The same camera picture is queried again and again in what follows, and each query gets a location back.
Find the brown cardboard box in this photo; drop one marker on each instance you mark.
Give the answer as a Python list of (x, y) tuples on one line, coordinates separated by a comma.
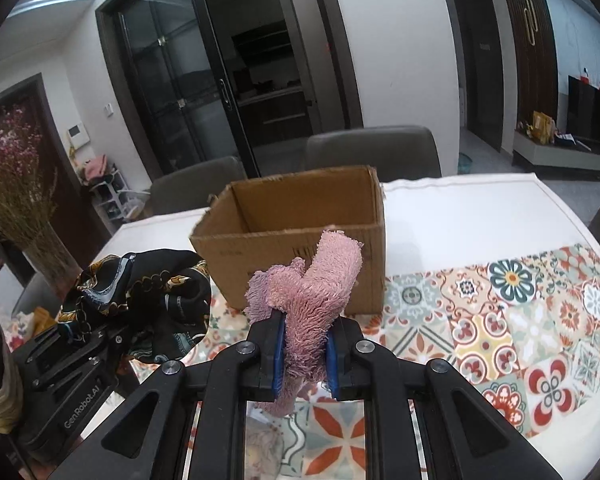
[(254, 224)]

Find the white tv cabinet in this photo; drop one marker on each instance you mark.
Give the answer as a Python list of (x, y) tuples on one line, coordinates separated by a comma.
[(551, 162)]

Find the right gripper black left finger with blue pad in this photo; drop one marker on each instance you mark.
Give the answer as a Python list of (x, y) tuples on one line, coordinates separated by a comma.
[(186, 421)]

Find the white shoe rack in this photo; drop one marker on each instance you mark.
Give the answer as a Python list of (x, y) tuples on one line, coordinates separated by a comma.
[(114, 200)]

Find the black television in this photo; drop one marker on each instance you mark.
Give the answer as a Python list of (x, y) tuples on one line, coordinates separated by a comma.
[(583, 111)]

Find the pink fuzzy towel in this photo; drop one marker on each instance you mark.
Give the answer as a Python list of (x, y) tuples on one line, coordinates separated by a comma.
[(311, 296)]

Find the dark wooden door gold handle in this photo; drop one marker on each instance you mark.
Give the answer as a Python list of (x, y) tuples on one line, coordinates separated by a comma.
[(536, 58)]

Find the grey dining chair left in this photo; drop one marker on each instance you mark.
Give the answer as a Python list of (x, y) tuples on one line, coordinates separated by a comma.
[(193, 187)]

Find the glass flower vase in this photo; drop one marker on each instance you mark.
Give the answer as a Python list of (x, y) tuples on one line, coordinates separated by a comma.
[(51, 258)]

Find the black glass sliding door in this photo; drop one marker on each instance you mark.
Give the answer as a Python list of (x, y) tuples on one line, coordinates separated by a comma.
[(166, 67)]

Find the dried flower bouquet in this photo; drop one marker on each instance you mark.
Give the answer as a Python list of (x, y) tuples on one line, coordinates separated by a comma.
[(27, 202)]

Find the black patterned silk scarf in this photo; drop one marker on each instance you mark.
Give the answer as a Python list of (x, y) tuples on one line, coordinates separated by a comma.
[(163, 297)]

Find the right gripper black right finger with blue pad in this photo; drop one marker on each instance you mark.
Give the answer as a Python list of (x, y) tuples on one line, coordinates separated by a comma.
[(424, 420)]

